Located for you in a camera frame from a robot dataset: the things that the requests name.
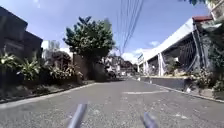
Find concrete kerb strip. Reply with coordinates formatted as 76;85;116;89
0;81;98;110

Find dark building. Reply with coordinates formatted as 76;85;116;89
0;5;44;91

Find bush by wall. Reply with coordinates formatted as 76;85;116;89
190;23;224;100

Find low grey wall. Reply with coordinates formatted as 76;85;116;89
139;75;194;92

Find row of leafy plants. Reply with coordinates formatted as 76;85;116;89
0;49;85;95

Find robot's own part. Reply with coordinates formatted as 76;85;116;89
66;103;88;128
141;111;160;128

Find white roofed building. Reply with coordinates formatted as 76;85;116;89
137;15;214;78

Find large green tree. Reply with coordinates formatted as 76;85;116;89
63;15;116;82

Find grey asphalt road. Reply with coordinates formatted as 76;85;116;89
0;77;224;128

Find overhead wires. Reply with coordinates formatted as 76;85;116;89
114;0;145;57

